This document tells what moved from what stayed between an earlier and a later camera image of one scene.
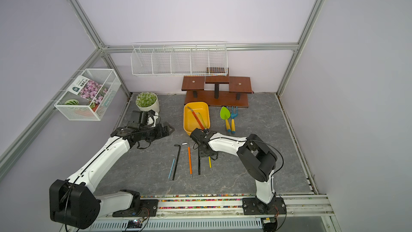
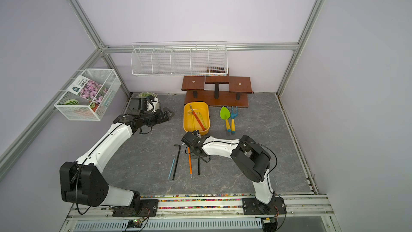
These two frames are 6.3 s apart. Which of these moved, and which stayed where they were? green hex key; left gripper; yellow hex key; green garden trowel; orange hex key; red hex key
Moved: left gripper; yellow hex key
Stayed: red hex key; green hex key; green garden trowel; orange hex key
